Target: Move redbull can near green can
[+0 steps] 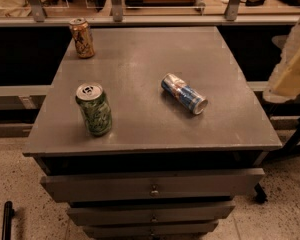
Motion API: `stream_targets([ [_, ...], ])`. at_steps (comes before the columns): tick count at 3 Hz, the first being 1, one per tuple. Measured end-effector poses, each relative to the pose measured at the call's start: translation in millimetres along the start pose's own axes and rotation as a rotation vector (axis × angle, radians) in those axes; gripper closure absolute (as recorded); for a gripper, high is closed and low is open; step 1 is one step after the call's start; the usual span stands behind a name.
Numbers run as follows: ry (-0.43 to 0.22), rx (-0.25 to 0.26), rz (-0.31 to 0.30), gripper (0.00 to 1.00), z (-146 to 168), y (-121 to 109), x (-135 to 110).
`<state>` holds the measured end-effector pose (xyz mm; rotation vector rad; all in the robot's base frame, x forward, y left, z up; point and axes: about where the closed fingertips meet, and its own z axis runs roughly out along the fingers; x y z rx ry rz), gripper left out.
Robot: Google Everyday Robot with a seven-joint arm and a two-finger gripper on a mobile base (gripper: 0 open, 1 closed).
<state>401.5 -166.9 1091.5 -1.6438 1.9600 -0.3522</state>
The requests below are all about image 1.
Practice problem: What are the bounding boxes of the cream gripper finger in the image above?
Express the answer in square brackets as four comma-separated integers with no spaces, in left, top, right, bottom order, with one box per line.
[262,19,300,103]

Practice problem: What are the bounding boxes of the blue silver redbull can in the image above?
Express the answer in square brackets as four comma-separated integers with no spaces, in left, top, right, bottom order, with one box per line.
[161,73,208,115]

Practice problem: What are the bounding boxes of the green soda can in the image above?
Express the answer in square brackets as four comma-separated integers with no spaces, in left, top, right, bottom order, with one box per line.
[75,83,112,136]

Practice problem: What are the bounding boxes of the gold brown drink can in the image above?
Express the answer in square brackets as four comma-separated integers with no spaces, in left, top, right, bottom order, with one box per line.
[69,18,95,59]

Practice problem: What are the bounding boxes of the black stand legs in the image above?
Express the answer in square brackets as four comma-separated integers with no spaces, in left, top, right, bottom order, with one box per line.
[254,118,300,204]

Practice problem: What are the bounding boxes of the top grey drawer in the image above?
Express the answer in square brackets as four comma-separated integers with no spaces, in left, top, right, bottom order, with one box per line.
[41,168,264,202]

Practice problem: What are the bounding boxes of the grey drawer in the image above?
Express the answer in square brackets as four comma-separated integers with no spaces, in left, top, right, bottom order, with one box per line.
[83,220,219,239]
[41,168,264,202]
[67,201,235,226]

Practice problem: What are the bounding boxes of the grey drawer cabinet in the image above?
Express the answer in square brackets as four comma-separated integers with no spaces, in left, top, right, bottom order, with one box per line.
[22,26,283,240]

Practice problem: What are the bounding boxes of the bottom grey drawer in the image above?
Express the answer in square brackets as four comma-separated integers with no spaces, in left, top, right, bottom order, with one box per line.
[83,220,219,239]

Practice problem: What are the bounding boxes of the middle grey drawer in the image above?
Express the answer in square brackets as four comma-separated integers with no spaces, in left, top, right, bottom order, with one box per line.
[67,201,235,226]

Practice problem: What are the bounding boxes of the black pole on floor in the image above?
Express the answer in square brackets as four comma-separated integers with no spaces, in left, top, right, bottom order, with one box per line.
[1,201,15,240]

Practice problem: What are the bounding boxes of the metal rail frame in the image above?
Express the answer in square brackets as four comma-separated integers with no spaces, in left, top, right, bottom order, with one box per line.
[0,0,300,26]

